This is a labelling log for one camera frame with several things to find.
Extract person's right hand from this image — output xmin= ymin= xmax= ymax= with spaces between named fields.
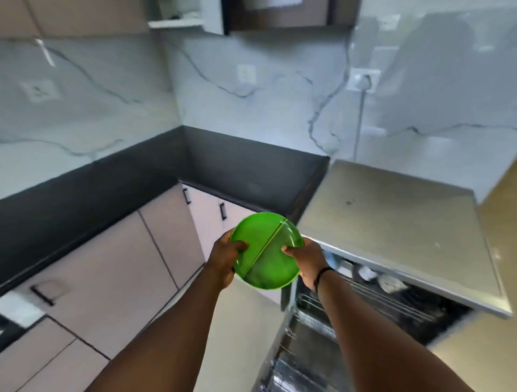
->
xmin=281 ymin=237 xmax=336 ymax=292

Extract person's left hand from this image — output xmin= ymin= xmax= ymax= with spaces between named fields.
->
xmin=206 ymin=228 xmax=249 ymax=290

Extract green plate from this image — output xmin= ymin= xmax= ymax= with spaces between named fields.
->
xmin=230 ymin=212 xmax=304 ymax=291

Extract silver dishwasher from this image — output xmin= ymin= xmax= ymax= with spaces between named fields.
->
xmin=250 ymin=159 xmax=514 ymax=392

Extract beige ribbed corner wall cabinet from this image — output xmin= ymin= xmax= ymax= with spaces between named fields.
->
xmin=0 ymin=0 xmax=152 ymax=40

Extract person's left forearm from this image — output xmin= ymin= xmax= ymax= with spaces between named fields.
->
xmin=87 ymin=266 xmax=235 ymax=392

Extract person's right forearm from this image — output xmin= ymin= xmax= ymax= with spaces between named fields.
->
xmin=315 ymin=269 xmax=473 ymax=392

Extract pink base cabinet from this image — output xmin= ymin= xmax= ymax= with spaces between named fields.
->
xmin=0 ymin=181 xmax=283 ymax=392

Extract black wristband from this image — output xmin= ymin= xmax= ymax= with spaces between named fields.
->
xmin=313 ymin=266 xmax=336 ymax=295

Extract small white plastic strip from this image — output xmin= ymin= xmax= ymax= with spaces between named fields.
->
xmin=34 ymin=38 xmax=56 ymax=67

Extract shallow grey wire cup rack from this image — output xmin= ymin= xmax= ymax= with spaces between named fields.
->
xmin=295 ymin=262 xmax=437 ymax=344

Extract grey power cable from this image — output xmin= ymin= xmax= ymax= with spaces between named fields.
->
xmin=352 ymin=87 xmax=368 ymax=162

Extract white wall socket with plug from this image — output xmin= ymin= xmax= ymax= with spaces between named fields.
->
xmin=348 ymin=67 xmax=381 ymax=93

